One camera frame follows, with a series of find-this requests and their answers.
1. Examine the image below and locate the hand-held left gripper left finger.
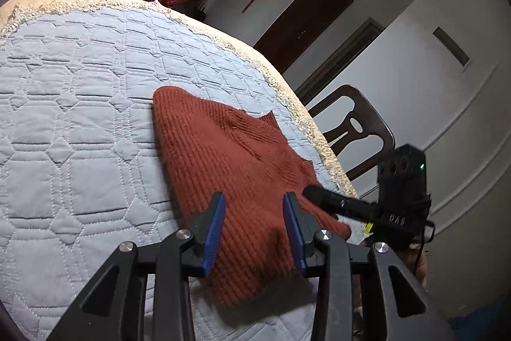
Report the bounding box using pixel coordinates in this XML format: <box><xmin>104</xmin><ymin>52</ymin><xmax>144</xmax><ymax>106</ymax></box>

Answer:
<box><xmin>46</xmin><ymin>191</ymin><xmax>227</xmax><ymax>341</ymax></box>

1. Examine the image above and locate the grey wall panel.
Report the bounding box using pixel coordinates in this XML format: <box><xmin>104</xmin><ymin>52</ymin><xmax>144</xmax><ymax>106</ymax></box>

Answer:
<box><xmin>432</xmin><ymin>27</ymin><xmax>471</xmax><ymax>67</ymax></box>

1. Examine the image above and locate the black cable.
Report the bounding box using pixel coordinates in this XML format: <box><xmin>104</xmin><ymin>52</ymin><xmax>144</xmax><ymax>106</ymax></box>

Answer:
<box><xmin>413</xmin><ymin>221</ymin><xmax>437</xmax><ymax>278</ymax></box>

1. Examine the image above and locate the quilted blue beige blanket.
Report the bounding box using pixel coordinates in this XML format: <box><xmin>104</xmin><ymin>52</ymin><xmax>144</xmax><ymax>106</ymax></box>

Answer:
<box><xmin>0</xmin><ymin>0</ymin><xmax>360</xmax><ymax>341</ymax></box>

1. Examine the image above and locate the rust red knit sweater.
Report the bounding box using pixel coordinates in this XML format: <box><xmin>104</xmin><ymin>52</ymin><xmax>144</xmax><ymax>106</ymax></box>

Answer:
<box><xmin>152</xmin><ymin>85</ymin><xmax>352</xmax><ymax>306</ymax></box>

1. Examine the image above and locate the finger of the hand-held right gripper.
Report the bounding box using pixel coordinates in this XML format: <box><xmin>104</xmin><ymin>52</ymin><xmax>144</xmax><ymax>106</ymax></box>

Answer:
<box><xmin>302</xmin><ymin>185</ymin><xmax>380</xmax><ymax>225</ymax></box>

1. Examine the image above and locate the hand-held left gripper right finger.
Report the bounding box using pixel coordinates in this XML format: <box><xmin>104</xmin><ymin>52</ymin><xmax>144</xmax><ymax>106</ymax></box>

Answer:
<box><xmin>282</xmin><ymin>192</ymin><xmax>456</xmax><ymax>341</ymax></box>

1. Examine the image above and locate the grey framed door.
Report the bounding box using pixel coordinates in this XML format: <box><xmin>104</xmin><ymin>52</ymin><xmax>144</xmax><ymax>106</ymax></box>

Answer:
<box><xmin>295</xmin><ymin>17</ymin><xmax>385</xmax><ymax>106</ymax></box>

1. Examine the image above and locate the dark wooden chair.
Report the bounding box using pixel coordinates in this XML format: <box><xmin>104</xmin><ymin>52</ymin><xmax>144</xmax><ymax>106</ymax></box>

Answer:
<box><xmin>307</xmin><ymin>84</ymin><xmax>396</xmax><ymax>182</ymax></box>

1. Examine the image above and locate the dark brown door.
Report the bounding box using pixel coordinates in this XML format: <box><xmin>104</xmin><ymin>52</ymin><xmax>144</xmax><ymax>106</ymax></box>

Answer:
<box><xmin>253</xmin><ymin>0</ymin><xmax>355</xmax><ymax>75</ymax></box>

